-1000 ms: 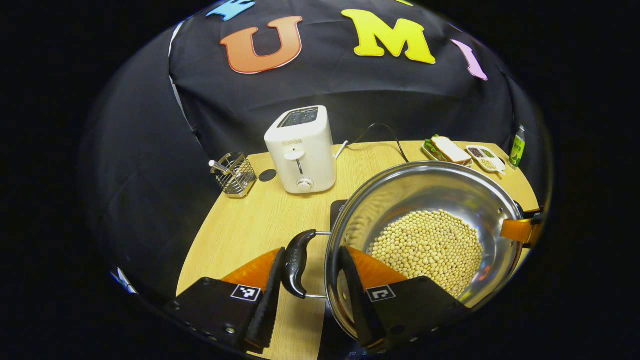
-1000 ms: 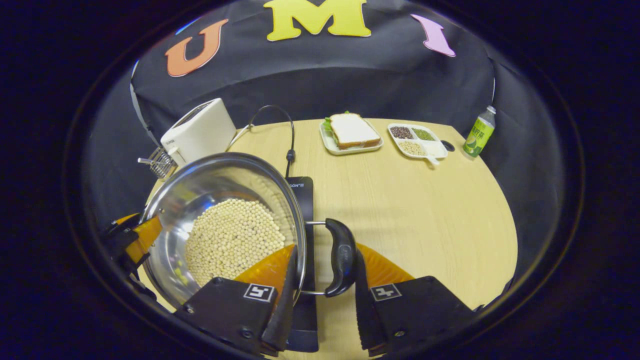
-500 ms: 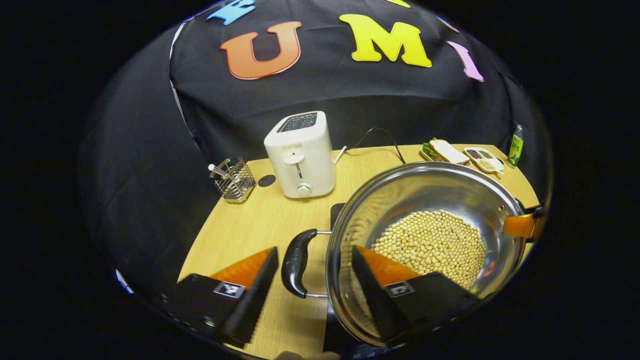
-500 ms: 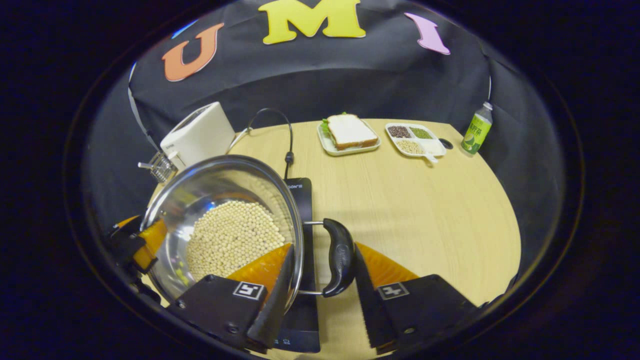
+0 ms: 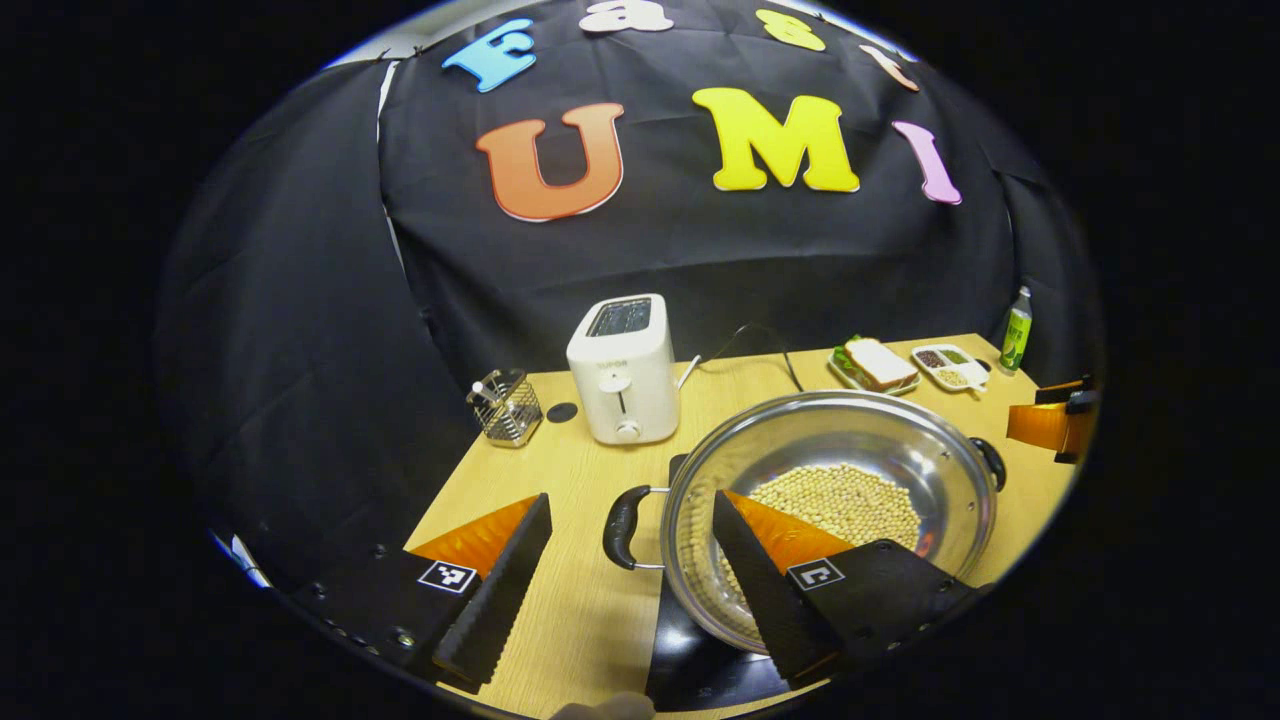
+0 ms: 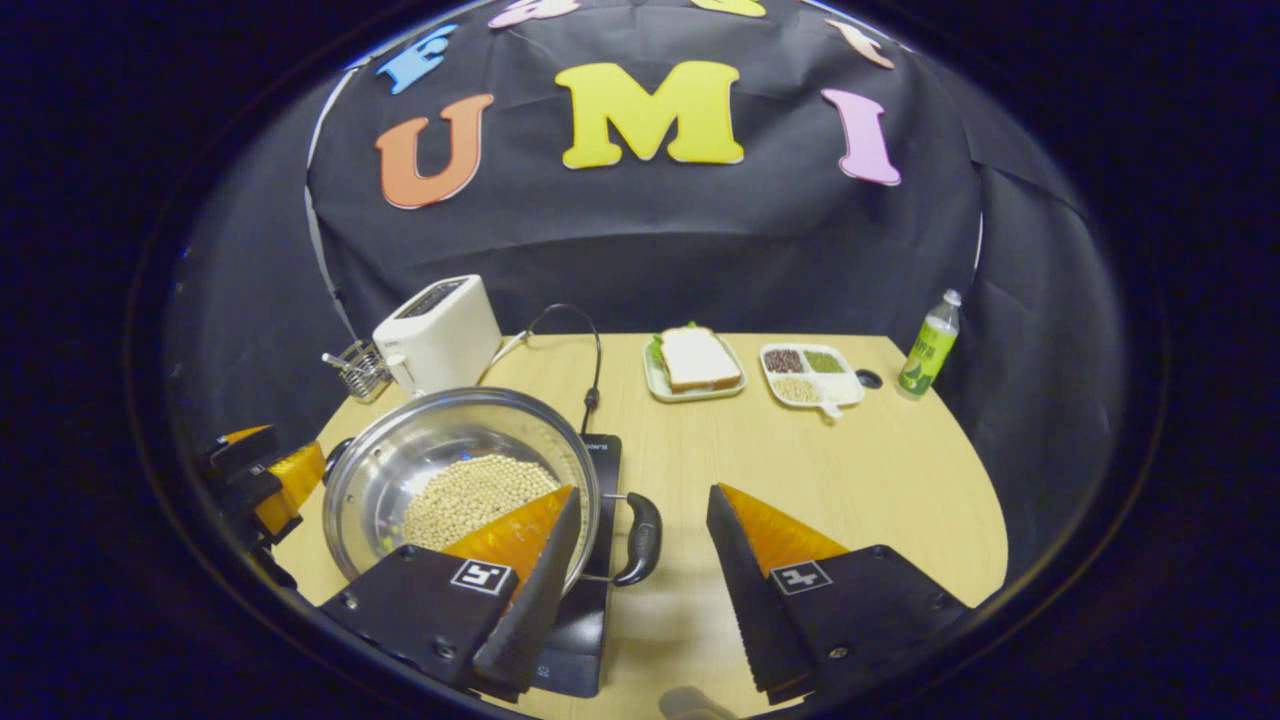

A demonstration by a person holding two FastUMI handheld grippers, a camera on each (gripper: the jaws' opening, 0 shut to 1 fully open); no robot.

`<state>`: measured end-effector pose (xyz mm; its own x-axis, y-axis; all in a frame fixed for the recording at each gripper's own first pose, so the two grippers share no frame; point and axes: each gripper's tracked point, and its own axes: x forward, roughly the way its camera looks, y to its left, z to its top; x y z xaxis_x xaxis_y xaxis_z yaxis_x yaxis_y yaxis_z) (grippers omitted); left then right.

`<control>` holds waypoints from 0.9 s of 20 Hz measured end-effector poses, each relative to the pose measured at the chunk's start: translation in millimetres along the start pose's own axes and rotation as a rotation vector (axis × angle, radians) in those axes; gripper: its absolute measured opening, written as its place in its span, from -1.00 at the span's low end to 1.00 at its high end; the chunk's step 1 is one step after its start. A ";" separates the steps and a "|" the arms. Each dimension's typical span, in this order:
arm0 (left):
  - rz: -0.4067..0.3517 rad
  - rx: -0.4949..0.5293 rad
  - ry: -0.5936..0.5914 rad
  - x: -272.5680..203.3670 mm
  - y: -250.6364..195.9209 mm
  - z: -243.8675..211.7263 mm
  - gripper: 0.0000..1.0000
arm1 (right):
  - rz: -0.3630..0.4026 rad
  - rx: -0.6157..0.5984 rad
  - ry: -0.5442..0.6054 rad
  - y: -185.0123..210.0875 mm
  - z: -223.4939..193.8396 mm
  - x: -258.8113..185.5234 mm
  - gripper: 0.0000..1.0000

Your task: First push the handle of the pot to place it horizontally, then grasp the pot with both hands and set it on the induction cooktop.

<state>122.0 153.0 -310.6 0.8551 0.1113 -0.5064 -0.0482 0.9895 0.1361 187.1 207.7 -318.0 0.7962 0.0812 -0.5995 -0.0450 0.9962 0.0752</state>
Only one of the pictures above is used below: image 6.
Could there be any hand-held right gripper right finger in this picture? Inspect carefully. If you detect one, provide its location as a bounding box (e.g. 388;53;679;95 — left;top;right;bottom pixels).
706;483;971;704

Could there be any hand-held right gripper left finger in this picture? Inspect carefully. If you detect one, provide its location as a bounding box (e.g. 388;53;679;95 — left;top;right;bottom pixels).
318;485;584;703

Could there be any black induction cooktop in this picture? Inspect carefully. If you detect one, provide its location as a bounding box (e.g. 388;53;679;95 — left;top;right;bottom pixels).
518;432;624;700

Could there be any stainless steel pot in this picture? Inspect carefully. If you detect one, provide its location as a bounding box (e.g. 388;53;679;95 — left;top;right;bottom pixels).
321;386;664;593

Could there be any pile of soybeans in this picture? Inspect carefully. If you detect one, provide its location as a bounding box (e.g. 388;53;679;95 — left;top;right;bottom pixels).
401;454;562;552

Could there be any white toaster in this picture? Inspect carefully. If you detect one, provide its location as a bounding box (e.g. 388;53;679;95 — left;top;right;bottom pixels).
371;274;504;397

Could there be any white rectangular plate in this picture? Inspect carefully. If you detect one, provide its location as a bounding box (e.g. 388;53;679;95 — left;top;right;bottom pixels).
642;335;749;404

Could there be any white divided bean tray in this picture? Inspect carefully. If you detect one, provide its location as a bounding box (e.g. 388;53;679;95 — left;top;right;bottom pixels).
758;342;867;420

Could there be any white bread sandwich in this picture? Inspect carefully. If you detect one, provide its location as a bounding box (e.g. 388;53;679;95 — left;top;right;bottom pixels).
649;324;744;394

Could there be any green label drink bottle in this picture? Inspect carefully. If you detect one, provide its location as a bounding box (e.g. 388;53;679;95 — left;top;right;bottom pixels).
896;289;964;402

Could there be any small metal wire basket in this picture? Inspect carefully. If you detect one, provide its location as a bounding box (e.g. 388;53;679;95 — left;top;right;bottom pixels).
321;339;394;405

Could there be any black power cable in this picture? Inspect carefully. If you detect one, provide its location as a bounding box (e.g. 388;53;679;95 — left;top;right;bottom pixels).
480;302;604;437

